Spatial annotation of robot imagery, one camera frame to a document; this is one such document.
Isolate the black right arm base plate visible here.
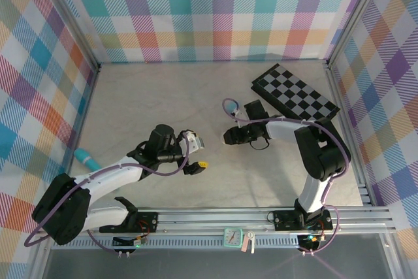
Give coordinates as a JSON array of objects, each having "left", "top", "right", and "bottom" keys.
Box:
[{"left": 272, "top": 208, "right": 334, "bottom": 231}]

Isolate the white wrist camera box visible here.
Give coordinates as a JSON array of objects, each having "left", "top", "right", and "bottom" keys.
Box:
[
  {"left": 233, "top": 107, "right": 246, "bottom": 129},
  {"left": 181, "top": 131, "right": 206, "bottom": 153}
]

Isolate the aluminium corner post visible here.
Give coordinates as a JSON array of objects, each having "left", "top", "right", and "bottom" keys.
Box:
[
  {"left": 326, "top": 0, "right": 391, "bottom": 68},
  {"left": 31, "top": 0, "right": 101, "bottom": 73}
]

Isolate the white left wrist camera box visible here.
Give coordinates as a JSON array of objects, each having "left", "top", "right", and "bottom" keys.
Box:
[{"left": 181, "top": 131, "right": 206, "bottom": 153}]

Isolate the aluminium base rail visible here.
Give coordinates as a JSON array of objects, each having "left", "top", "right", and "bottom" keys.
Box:
[{"left": 35, "top": 206, "right": 396, "bottom": 238}]

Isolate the aluminium frame bar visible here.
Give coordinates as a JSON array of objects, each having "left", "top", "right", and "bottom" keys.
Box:
[
  {"left": 325, "top": 61, "right": 375, "bottom": 208},
  {"left": 60, "top": 65, "right": 101, "bottom": 178}
]

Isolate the perforated metal strip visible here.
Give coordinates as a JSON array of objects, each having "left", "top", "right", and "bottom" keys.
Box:
[{"left": 51, "top": 237, "right": 303, "bottom": 250}]

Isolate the black grey chessboard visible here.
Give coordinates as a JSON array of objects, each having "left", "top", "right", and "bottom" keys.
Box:
[{"left": 250, "top": 63, "right": 340, "bottom": 122}]

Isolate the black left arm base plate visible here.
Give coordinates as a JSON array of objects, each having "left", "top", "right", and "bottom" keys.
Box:
[{"left": 99, "top": 210, "right": 160, "bottom": 235}]

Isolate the white round-headed tag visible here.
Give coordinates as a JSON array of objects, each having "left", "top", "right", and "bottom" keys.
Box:
[{"left": 246, "top": 231, "right": 256, "bottom": 255}]

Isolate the teal square clock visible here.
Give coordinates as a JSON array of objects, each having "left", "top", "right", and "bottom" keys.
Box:
[{"left": 223, "top": 227, "right": 244, "bottom": 248}]

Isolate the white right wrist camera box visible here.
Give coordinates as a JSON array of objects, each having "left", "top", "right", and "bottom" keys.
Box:
[{"left": 233, "top": 107, "right": 246, "bottom": 129}]

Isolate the teal cylindrical bottle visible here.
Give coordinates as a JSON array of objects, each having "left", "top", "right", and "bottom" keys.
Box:
[{"left": 73, "top": 148, "right": 101, "bottom": 172}]

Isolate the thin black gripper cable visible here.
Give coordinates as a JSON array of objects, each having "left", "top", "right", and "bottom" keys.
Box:
[{"left": 249, "top": 138, "right": 270, "bottom": 151}]

